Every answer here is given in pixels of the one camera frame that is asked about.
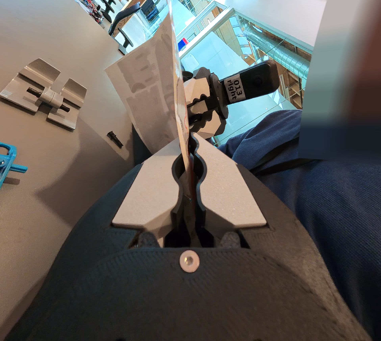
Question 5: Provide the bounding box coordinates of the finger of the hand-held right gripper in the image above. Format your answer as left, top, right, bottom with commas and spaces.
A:
184, 77, 212, 109
188, 108, 227, 137

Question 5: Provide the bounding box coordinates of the light blue brick tool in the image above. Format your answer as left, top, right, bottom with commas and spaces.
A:
0, 142, 28, 192

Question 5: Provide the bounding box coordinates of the white sticker sheet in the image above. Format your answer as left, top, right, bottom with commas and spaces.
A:
105, 0, 197, 208

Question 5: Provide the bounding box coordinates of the black office chair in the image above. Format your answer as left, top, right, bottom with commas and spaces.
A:
108, 2, 142, 50

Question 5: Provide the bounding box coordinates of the silver air duct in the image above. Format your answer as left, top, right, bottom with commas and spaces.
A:
215, 0, 310, 80

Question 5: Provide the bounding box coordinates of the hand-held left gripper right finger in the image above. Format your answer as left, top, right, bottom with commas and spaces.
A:
191, 132, 267, 239

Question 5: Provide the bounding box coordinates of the black toy axle pin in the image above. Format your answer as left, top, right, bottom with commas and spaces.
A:
107, 130, 124, 149

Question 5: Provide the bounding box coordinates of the grey toy plate assembly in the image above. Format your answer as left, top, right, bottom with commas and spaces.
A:
0, 58, 88, 131

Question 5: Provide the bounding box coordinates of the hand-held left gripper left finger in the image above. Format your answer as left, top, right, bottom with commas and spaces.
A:
113, 133, 190, 239

